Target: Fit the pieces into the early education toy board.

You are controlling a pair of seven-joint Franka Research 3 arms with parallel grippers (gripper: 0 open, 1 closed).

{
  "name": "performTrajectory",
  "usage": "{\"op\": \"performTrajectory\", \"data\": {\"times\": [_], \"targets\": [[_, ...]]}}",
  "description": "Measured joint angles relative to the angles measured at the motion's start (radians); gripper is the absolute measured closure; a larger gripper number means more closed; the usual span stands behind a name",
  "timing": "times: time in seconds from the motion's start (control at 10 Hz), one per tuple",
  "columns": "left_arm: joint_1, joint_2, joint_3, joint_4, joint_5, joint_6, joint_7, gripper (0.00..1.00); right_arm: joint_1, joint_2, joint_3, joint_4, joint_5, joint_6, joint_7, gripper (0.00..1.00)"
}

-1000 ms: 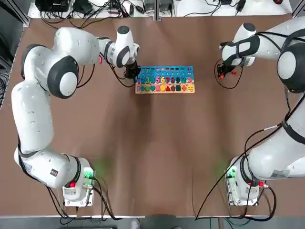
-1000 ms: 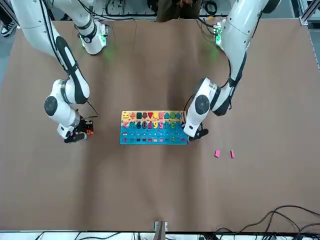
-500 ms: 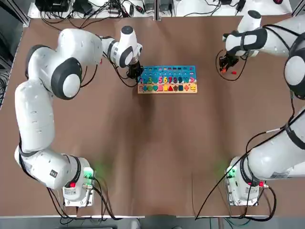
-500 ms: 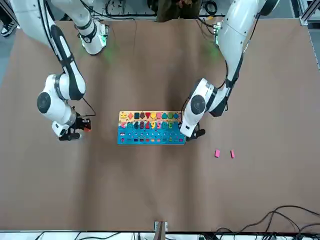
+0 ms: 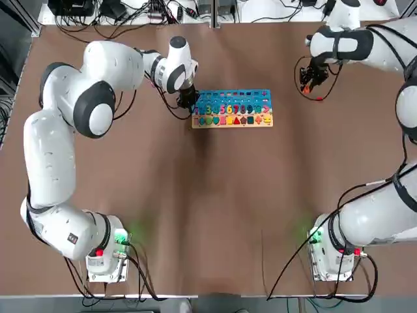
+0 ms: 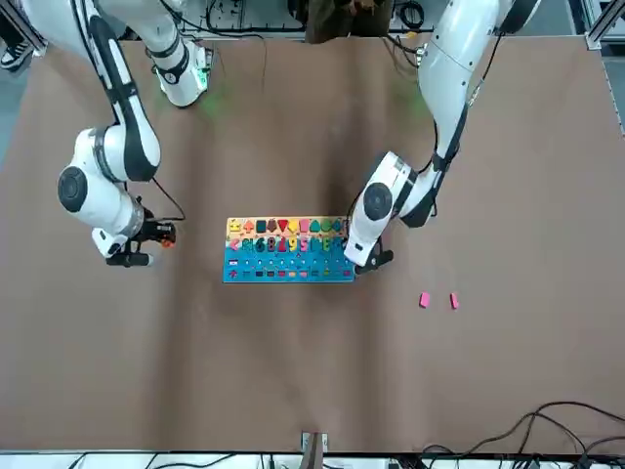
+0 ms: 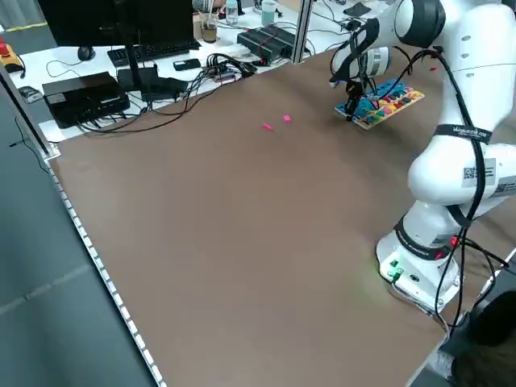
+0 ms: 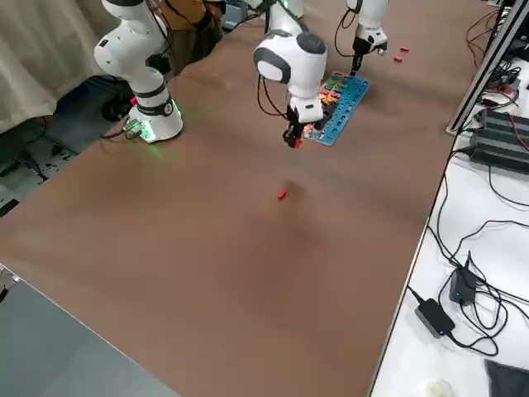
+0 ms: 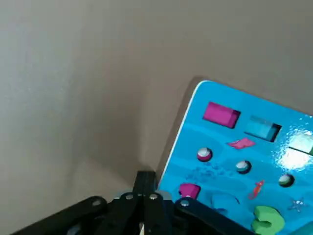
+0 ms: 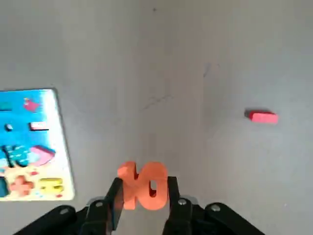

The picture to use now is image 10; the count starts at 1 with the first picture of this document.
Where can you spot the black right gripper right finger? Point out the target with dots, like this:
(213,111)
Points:
(181,220)

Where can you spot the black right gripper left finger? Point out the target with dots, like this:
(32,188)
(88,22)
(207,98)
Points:
(97,220)

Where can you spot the orange number ten piece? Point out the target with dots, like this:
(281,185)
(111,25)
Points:
(129,193)

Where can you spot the blue wooden toy board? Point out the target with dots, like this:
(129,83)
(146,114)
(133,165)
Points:
(17,137)

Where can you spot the red rectangular block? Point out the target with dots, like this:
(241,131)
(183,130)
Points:
(264,118)

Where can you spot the yellow equals sign piece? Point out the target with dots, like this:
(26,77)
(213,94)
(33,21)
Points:
(51,181)

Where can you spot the pink greater-than sign piece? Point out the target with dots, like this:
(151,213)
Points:
(49,154)

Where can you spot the orange plus sign piece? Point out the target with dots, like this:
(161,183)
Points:
(22,185)

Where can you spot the dark blue square piece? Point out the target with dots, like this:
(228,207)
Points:
(3,187)

